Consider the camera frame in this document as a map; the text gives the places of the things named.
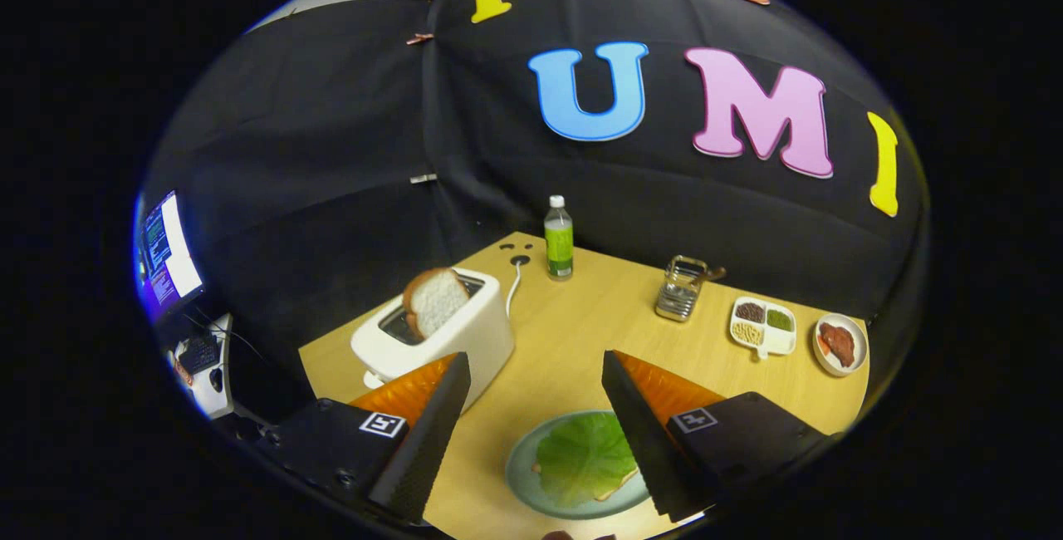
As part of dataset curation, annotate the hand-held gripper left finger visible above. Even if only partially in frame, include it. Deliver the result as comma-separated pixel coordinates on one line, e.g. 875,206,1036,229
253,351,473,524

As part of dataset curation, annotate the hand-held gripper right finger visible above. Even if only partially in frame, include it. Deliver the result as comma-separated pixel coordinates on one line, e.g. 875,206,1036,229
601,349,831,524

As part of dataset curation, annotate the green lettuce leaf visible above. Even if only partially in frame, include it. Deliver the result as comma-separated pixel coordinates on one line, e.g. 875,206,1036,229
531,412,640,509

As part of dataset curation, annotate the white bread slice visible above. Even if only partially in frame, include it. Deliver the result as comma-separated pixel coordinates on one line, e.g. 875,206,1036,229
403,268,472,340

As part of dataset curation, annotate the pale green round plate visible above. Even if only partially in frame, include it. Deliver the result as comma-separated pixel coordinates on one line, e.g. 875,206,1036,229
505,410,653,521

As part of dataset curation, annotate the white toaster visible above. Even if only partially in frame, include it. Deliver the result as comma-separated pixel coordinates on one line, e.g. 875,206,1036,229
350,268,516,416

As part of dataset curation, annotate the white divided dish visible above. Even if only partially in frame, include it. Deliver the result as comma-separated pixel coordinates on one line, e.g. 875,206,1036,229
728,296,797,361

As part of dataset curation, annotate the green label drink bottle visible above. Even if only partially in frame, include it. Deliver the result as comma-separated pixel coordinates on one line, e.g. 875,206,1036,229
544,195,575,282

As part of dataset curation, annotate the red meat slice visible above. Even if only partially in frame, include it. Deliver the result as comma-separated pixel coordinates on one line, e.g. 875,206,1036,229
819,322,856,368

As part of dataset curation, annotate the white side desk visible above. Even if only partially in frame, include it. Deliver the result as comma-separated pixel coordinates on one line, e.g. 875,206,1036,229
170,313,236,420

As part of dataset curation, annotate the round white meat plate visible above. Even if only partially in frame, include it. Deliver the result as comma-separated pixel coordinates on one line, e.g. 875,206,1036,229
812,313,870,378

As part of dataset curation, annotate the black keyboard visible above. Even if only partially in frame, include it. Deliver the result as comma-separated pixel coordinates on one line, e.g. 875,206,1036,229
177,334,221,375

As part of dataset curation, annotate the computer monitor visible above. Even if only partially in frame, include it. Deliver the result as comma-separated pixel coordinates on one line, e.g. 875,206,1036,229
135,189,205,325

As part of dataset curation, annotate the metal wire utensil holder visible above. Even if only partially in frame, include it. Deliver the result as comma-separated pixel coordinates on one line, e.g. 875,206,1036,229
654,255,708,323

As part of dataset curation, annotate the white toaster cable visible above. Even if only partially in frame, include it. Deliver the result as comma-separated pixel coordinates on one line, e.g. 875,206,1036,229
505,256,532,318

